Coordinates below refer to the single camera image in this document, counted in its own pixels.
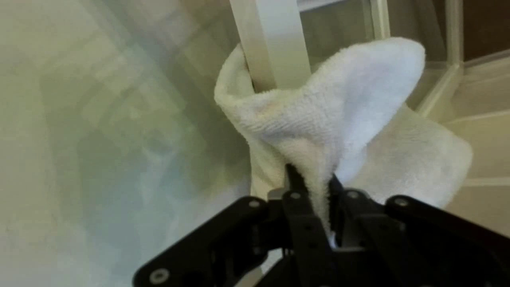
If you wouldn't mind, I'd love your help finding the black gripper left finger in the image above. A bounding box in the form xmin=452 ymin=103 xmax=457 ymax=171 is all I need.
xmin=281 ymin=165 xmax=337 ymax=287

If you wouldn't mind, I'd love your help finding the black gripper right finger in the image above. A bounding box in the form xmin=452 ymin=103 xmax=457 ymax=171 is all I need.
xmin=328 ymin=178 xmax=425 ymax=287

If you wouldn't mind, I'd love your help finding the white terry cloth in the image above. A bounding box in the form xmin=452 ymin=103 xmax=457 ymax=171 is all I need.
xmin=213 ymin=37 xmax=473 ymax=221

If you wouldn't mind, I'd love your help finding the open white cabinet door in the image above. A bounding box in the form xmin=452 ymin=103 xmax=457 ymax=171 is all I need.
xmin=227 ymin=0 xmax=510 ymax=125

